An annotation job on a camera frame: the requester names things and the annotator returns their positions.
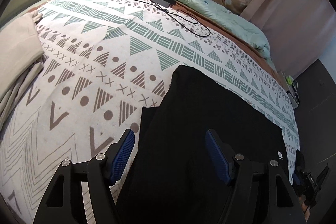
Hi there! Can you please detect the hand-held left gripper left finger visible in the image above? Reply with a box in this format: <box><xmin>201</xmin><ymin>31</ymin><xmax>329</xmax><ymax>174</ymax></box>
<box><xmin>33</xmin><ymin>129</ymin><xmax>135</xmax><ymax>224</ymax></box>

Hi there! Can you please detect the mint green quilt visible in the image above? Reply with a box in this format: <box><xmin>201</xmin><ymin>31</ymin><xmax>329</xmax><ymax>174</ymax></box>
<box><xmin>150</xmin><ymin>0</ymin><xmax>271</xmax><ymax>56</ymax></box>

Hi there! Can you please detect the white box nightstand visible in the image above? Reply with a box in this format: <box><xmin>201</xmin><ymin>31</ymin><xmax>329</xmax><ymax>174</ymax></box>
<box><xmin>278</xmin><ymin>70</ymin><xmax>300</xmax><ymax>109</ymax></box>

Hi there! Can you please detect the pink curtain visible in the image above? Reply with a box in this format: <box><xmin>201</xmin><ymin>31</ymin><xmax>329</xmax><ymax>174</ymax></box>
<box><xmin>240</xmin><ymin>0</ymin><xmax>336</xmax><ymax>62</ymax></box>

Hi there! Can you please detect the black button shirt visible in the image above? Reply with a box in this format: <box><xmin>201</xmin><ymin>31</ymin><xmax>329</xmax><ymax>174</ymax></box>
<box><xmin>115</xmin><ymin>64</ymin><xmax>293</xmax><ymax>224</ymax></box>

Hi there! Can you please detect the folded beige sheet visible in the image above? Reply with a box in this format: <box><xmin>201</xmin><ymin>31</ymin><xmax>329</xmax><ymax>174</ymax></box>
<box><xmin>0</xmin><ymin>14</ymin><xmax>44</xmax><ymax>119</ymax></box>

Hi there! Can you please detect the geometric patterned blanket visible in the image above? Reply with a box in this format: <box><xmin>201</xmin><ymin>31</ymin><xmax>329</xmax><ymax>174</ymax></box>
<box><xmin>0</xmin><ymin>0</ymin><xmax>301</xmax><ymax>224</ymax></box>

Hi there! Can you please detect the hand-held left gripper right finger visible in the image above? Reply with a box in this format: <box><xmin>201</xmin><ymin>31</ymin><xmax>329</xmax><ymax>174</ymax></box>
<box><xmin>205</xmin><ymin>129</ymin><xmax>306</xmax><ymax>224</ymax></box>

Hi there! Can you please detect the black charger with cable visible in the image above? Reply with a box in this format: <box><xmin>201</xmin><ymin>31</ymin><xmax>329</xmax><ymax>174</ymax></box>
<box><xmin>115</xmin><ymin>0</ymin><xmax>212</xmax><ymax>37</ymax></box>

